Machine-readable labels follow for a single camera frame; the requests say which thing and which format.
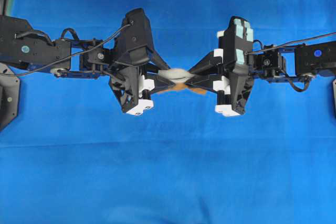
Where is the blue table cloth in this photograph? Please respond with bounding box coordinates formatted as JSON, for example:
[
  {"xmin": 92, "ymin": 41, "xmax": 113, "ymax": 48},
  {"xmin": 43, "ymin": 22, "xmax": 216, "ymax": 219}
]
[{"xmin": 1, "ymin": 0, "xmax": 335, "ymax": 223}]

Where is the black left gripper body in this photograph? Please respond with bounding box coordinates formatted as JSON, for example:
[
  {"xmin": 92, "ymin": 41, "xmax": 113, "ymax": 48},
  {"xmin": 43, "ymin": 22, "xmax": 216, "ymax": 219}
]
[{"xmin": 109, "ymin": 48, "xmax": 155, "ymax": 116}]

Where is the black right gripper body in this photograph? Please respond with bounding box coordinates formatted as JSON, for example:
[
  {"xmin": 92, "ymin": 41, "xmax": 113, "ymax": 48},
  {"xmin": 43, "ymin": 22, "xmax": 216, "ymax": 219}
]
[{"xmin": 213, "ymin": 49, "xmax": 254, "ymax": 116}]

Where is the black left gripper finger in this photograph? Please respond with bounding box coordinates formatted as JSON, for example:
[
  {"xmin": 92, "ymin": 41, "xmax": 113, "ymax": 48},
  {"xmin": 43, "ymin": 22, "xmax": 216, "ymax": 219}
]
[
  {"xmin": 145, "ymin": 51, "xmax": 171, "ymax": 73},
  {"xmin": 149, "ymin": 73, "xmax": 175, "ymax": 94}
]

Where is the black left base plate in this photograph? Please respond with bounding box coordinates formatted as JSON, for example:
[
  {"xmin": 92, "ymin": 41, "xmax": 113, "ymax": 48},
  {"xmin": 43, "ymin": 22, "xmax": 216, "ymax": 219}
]
[{"xmin": 1, "ymin": 76, "xmax": 20, "ymax": 131}]

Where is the white and orange sponge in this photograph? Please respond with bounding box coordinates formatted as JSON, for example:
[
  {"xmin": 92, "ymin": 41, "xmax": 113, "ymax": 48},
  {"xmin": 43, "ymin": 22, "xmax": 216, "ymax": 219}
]
[{"xmin": 158, "ymin": 68, "xmax": 207, "ymax": 95}]

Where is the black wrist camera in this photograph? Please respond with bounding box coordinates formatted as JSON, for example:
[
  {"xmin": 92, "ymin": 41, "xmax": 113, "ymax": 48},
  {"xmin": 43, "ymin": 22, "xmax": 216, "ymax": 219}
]
[
  {"xmin": 113, "ymin": 8, "xmax": 154, "ymax": 67},
  {"xmin": 217, "ymin": 16, "xmax": 254, "ymax": 69}
]

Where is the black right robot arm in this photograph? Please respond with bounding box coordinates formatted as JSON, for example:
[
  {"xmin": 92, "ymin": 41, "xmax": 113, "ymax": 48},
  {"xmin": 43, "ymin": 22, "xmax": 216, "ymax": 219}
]
[{"xmin": 186, "ymin": 36, "xmax": 335, "ymax": 116}]

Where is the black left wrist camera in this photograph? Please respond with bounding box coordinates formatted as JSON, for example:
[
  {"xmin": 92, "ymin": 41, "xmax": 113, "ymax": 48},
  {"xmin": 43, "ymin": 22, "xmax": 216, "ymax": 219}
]
[{"xmin": 113, "ymin": 8, "xmax": 154, "ymax": 67}]

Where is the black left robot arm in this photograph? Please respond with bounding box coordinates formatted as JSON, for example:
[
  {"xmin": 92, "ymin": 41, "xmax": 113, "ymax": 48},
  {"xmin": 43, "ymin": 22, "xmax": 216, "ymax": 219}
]
[{"xmin": 1, "ymin": 8, "xmax": 174, "ymax": 115}]

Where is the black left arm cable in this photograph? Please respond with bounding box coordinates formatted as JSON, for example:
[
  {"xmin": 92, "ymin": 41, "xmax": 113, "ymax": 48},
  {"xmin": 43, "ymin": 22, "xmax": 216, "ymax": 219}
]
[{"xmin": 0, "ymin": 23, "xmax": 132, "ymax": 78}]

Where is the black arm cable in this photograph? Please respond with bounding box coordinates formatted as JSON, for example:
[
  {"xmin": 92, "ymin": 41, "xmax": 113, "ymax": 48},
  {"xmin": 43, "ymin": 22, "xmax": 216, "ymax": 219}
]
[
  {"xmin": 245, "ymin": 31, "xmax": 336, "ymax": 57},
  {"xmin": 0, "ymin": 23, "xmax": 132, "ymax": 78}
]

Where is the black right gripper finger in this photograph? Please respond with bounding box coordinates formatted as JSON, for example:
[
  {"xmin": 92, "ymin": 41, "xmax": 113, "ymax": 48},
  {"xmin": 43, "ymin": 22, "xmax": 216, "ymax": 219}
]
[
  {"xmin": 188, "ymin": 50, "xmax": 223, "ymax": 76},
  {"xmin": 185, "ymin": 74, "xmax": 222, "ymax": 93}
]

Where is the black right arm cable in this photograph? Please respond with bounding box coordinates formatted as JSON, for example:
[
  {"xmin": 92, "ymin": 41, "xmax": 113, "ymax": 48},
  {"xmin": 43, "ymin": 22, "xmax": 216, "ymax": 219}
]
[{"xmin": 245, "ymin": 31, "xmax": 336, "ymax": 57}]

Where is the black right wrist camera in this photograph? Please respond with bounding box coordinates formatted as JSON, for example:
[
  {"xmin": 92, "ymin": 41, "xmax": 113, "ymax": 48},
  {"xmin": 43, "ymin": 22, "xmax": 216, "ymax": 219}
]
[{"xmin": 217, "ymin": 16, "xmax": 254, "ymax": 69}]

